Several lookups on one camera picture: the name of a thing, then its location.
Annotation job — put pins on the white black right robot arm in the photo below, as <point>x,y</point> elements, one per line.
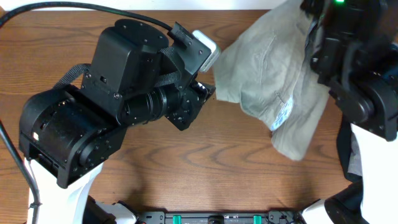
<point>355,56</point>

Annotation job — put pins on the black garment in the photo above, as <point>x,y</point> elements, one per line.
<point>343,145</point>

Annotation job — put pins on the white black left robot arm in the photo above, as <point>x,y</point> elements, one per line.
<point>138,74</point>

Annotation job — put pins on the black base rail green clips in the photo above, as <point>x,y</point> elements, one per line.
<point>271,217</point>

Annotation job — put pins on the grey garment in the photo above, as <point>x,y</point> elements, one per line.
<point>354,165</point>

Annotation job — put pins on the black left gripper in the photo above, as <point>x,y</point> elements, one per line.
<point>189,106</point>

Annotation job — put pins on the khaki green shorts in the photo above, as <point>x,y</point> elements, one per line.
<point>267,72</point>

